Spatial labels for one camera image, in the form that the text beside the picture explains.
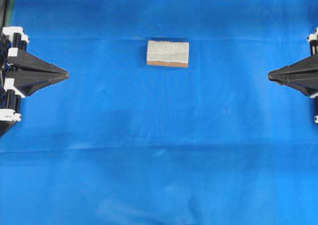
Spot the blue table cloth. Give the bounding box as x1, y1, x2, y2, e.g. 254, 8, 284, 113
0, 0, 318, 225

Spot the grey and brown sponge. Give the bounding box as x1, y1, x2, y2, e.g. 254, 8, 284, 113
147, 40, 190, 68

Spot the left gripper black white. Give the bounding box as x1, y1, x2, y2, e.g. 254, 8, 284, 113
0, 26, 69, 122

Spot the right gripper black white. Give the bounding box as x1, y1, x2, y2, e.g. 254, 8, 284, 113
268, 26, 318, 124

